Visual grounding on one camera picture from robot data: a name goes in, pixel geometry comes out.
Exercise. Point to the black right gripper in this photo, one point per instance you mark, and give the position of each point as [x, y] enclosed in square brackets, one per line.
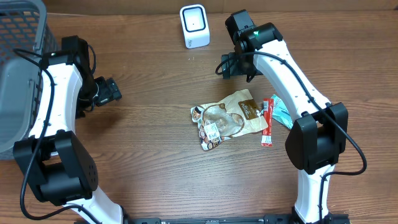
[232, 66]

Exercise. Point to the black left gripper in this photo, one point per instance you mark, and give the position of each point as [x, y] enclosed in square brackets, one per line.
[109, 91]

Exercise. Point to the brown snack bag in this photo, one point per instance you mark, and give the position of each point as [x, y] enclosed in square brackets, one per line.
[233, 116]

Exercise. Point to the teal snack packet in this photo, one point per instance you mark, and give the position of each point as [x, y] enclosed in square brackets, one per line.
[280, 112]

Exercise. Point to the red white snack bar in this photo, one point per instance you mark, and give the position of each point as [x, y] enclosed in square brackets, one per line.
[268, 104]

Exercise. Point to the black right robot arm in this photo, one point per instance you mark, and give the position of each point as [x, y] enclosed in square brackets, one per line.
[317, 136]

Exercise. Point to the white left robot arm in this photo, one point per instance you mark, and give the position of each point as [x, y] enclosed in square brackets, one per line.
[59, 173]

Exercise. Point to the white barcode scanner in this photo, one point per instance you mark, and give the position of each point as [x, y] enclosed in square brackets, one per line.
[195, 26]

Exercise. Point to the grey plastic basket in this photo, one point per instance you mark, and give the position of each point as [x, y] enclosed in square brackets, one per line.
[23, 26]

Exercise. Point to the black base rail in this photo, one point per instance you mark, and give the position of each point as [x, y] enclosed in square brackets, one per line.
[217, 220]

